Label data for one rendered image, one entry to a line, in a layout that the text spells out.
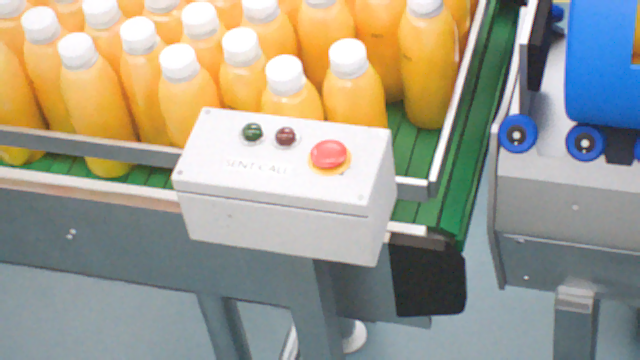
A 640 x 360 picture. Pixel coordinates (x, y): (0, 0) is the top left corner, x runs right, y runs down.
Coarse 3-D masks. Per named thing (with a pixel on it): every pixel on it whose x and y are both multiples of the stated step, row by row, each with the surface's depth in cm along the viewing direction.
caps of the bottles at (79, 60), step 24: (0, 0) 145; (96, 0) 144; (168, 0) 144; (24, 24) 142; (48, 24) 142; (96, 24) 144; (144, 24) 140; (192, 24) 139; (216, 24) 141; (72, 48) 139; (144, 48) 140; (168, 48) 137; (192, 48) 137; (168, 72) 136; (192, 72) 136
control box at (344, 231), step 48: (192, 144) 126; (240, 144) 125; (384, 144) 123; (192, 192) 124; (240, 192) 122; (288, 192) 120; (336, 192) 119; (384, 192) 125; (240, 240) 128; (288, 240) 126; (336, 240) 123
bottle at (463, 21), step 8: (448, 0) 145; (456, 0) 145; (464, 0) 146; (448, 8) 145; (456, 8) 146; (464, 8) 147; (456, 16) 147; (464, 16) 148; (456, 24) 148; (464, 24) 149; (464, 32) 149; (464, 40) 150; (464, 48) 151
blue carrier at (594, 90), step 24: (576, 0) 122; (600, 0) 122; (624, 0) 121; (576, 24) 123; (600, 24) 122; (624, 24) 122; (576, 48) 124; (600, 48) 123; (624, 48) 123; (576, 72) 126; (600, 72) 125; (624, 72) 124; (576, 96) 128; (600, 96) 127; (624, 96) 126; (576, 120) 134; (600, 120) 132; (624, 120) 131
